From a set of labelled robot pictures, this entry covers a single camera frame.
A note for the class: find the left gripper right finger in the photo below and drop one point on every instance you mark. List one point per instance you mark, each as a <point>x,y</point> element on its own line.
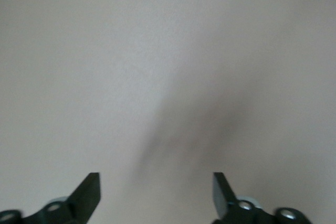
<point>223,200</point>

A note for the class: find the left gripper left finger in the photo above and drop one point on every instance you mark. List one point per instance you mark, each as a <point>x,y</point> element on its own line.
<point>84,200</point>

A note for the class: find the table cover sheet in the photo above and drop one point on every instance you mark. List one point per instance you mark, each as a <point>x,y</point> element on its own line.
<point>168,51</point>

